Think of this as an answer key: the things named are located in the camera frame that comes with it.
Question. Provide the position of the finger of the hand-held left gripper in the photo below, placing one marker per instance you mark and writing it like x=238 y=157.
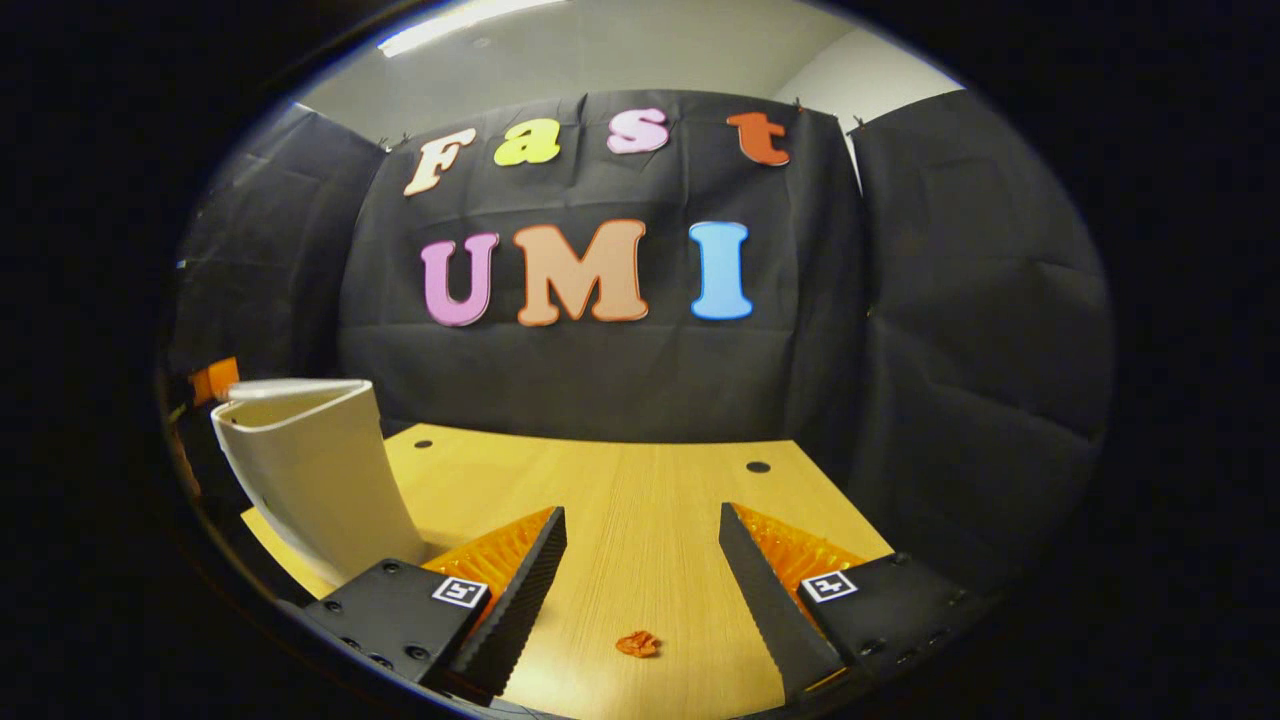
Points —
x=215 y=380

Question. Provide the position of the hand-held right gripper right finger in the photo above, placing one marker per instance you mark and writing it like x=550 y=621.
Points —
x=765 y=590

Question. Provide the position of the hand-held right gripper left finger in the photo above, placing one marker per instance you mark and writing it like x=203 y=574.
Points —
x=525 y=600

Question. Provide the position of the orange paper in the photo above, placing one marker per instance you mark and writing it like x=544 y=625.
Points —
x=638 y=644

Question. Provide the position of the white desktop garbage bin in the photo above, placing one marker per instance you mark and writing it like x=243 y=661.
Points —
x=320 y=480

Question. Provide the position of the wooden desktop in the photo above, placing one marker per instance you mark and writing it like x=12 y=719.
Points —
x=650 y=520

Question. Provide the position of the black backdrop cloth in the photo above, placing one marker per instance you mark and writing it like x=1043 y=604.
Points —
x=600 y=380

